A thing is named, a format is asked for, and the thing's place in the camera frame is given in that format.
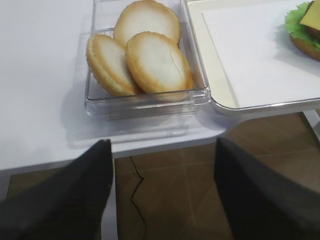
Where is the bun half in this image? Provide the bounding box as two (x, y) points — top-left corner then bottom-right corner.
(125, 31), (194, 94)
(86, 34), (143, 96)
(113, 0), (182, 46)

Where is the back bun half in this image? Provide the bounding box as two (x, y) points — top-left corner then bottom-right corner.
(113, 0), (182, 46)

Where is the front left bun half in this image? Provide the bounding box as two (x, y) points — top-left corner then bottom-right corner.
(86, 34), (143, 96)

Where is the yellow cheese slice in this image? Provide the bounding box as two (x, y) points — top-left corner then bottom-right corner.
(300, 0), (320, 30)

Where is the green lettuce on burger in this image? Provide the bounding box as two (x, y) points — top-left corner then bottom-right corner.
(285, 0), (320, 52)

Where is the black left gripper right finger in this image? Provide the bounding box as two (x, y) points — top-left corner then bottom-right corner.
(214, 137), (320, 240)

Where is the bottom bun of burger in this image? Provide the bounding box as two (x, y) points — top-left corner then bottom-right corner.
(290, 36), (320, 62)

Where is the front right bun half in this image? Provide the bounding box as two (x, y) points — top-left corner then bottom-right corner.
(125, 31), (194, 94)

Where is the silver metal tray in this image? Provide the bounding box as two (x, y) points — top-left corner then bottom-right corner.
(188, 0), (320, 115)

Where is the clear plastic bun box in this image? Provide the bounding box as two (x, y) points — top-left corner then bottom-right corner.
(84, 0), (210, 120)

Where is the white paper tray liner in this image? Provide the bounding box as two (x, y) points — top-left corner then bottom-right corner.
(202, 0), (320, 108)

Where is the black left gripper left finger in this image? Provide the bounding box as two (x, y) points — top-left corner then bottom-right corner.
(0, 139), (114, 240)

